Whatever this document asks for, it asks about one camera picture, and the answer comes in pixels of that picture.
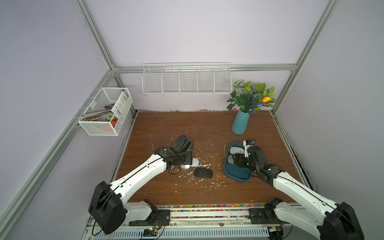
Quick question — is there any white rounded computer mouse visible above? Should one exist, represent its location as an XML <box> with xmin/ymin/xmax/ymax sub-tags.
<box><xmin>230</xmin><ymin>147</ymin><xmax>245</xmax><ymax>155</ymax></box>

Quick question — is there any grey white computer mouse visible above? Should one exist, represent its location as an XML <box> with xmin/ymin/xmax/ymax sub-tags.
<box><xmin>227</xmin><ymin>155</ymin><xmax>234</xmax><ymax>165</ymax></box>

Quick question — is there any black computer mouse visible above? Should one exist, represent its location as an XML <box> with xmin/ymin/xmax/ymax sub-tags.
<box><xmin>194</xmin><ymin>168</ymin><xmax>213</xmax><ymax>179</ymax></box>

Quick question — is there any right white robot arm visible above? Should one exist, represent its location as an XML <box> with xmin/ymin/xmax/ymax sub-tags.
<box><xmin>227</xmin><ymin>145</ymin><xmax>365</xmax><ymax>240</ymax></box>

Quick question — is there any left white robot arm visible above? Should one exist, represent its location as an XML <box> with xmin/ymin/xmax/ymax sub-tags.
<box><xmin>89</xmin><ymin>135</ymin><xmax>194</xmax><ymax>235</ymax></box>

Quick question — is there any teal storage box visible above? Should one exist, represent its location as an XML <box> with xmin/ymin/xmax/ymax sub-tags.
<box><xmin>224</xmin><ymin>142</ymin><xmax>252</xmax><ymax>183</ymax></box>

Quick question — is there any teal vase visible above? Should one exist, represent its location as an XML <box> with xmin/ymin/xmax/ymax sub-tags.
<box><xmin>232</xmin><ymin>111</ymin><xmax>250</xmax><ymax>135</ymax></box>

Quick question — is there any green artificial plant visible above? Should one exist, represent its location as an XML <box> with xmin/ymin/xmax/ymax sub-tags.
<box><xmin>227</xmin><ymin>80</ymin><xmax>276</xmax><ymax>114</ymax></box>

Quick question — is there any white mesh basket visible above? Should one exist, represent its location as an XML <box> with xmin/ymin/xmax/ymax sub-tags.
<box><xmin>78</xmin><ymin>88</ymin><xmax>133</xmax><ymax>137</ymax></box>

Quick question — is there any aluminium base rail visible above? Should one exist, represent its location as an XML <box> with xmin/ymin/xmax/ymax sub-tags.
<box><xmin>82</xmin><ymin>200</ymin><xmax>337</xmax><ymax>240</ymax></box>

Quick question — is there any white wire wall shelf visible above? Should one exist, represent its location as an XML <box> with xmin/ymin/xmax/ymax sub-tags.
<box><xmin>142</xmin><ymin>62</ymin><xmax>233</xmax><ymax>95</ymax></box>

